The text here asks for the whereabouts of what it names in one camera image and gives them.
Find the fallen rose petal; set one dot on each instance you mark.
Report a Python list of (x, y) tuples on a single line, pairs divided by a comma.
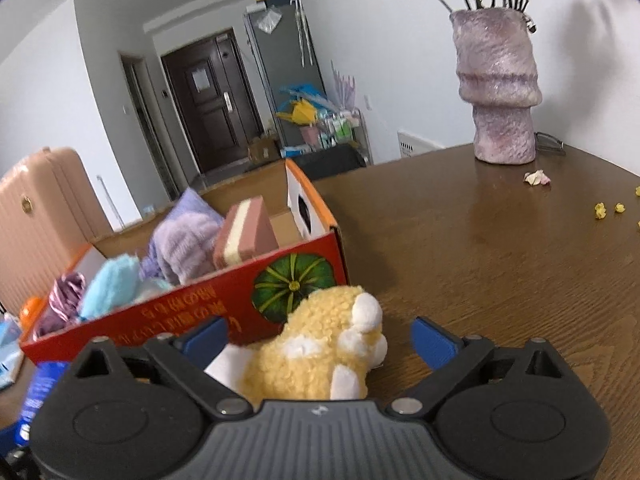
[(536, 178)]

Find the blue white small box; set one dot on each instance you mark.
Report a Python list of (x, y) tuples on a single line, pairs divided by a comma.
[(46, 376)]

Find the red cardboard box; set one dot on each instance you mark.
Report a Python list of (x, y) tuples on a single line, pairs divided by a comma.
[(252, 296)]

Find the brown cardboard box on floor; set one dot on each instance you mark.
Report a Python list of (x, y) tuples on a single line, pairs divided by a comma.
[(263, 150)]

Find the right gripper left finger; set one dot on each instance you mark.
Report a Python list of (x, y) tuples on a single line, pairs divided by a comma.
[(182, 360)]

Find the yellow blue bags pile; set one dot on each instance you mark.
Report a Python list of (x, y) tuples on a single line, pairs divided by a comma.
[(304, 104)]

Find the fluffy purple headband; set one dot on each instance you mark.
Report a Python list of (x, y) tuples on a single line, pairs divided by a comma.
[(181, 247)]

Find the pink striped sponge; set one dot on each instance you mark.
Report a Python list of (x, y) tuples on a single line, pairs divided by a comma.
[(246, 234)]

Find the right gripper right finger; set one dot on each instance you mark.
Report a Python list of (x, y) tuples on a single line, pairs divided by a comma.
[(456, 363)]

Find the blue tissue pack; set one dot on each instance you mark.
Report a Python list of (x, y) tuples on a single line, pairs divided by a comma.
[(11, 355)]

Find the black chair back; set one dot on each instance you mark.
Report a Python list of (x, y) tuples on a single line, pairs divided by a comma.
[(330, 162)]

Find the pink suitcase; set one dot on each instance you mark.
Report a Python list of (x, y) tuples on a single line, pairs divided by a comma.
[(49, 212)]

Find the utility cart with bottles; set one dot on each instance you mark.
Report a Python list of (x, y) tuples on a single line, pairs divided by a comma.
[(345, 127)]

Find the yellow white plush toy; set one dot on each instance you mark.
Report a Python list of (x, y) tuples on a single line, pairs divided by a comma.
[(326, 350)]

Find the yellow crumbs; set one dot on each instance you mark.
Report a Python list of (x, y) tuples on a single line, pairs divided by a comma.
[(601, 210)]

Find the light blue plush toy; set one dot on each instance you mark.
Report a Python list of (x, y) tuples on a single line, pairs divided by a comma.
[(119, 284)]

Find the purple satin scrunchie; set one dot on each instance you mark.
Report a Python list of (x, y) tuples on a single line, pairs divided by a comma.
[(62, 304)]

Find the dark brown door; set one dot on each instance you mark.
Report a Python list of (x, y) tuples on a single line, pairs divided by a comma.
[(214, 99)]

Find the purple textured vase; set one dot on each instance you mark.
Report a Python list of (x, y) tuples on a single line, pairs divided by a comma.
[(498, 76)]

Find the orange fruit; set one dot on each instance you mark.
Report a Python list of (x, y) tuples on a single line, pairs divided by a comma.
[(30, 312)]

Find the grey refrigerator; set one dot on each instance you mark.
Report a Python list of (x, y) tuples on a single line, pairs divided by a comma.
[(285, 57)]

